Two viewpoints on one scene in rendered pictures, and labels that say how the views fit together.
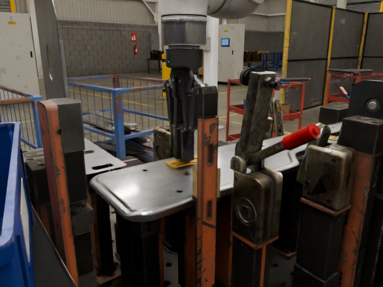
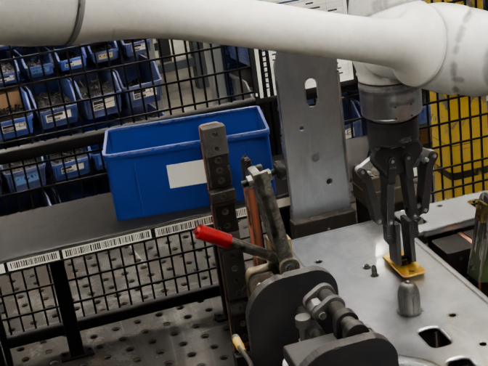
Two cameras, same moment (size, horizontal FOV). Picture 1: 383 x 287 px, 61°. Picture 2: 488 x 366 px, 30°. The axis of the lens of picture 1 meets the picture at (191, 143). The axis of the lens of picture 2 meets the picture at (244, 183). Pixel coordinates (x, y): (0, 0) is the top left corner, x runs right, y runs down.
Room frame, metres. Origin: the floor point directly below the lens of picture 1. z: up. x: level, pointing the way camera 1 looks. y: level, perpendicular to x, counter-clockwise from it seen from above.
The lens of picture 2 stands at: (0.97, -1.24, 1.67)
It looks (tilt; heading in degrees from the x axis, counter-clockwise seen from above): 21 degrees down; 113
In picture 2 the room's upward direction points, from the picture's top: 8 degrees counter-clockwise
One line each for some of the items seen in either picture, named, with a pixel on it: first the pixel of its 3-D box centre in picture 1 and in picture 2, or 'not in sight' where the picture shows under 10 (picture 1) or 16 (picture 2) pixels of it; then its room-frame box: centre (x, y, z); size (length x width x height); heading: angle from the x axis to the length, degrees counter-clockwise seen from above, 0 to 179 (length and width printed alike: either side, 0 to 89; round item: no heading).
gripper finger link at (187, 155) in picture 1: (187, 145); (394, 242); (0.67, 0.01, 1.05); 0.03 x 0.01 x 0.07; 126
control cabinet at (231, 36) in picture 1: (229, 48); not in sight; (11.61, -1.32, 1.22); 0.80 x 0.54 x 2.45; 46
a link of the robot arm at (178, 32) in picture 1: (183, 33); (390, 97); (0.68, 0.01, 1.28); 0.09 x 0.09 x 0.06
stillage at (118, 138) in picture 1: (119, 127); not in sight; (3.17, 0.73, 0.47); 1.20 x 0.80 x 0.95; 46
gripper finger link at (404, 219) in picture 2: (181, 143); (408, 238); (0.69, 0.02, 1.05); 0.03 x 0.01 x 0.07; 126
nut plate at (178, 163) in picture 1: (184, 159); (403, 261); (0.68, 0.01, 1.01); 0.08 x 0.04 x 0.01; 126
